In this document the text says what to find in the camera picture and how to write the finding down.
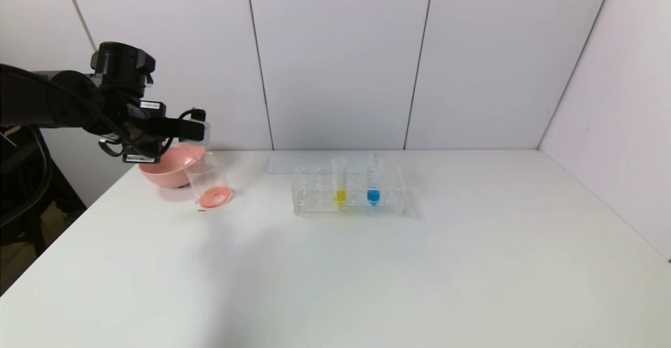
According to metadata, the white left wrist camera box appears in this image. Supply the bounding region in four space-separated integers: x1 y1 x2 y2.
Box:
181 108 211 145

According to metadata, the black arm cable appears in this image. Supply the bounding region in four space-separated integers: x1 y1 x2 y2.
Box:
0 128 54 229

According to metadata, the pink plastic bowl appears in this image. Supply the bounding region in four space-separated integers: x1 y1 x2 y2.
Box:
139 144 206 189

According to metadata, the test tube with blue pigment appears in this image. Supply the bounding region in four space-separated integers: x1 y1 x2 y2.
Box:
365 153 383 208

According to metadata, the clear glass beaker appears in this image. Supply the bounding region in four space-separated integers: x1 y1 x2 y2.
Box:
183 149 234 210

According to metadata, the test tube with yellow pigment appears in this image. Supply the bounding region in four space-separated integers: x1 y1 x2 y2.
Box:
331 157 349 208

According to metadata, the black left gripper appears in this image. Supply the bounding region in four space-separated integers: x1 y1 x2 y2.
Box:
122 137 161 164

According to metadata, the clear acrylic test tube rack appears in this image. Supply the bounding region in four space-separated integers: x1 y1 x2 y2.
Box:
292 164 407 216

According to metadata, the black stand beside table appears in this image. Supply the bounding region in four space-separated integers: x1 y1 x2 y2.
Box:
0 128 87 265

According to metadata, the white paper sheet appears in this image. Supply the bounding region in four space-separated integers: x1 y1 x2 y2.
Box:
267 152 378 175

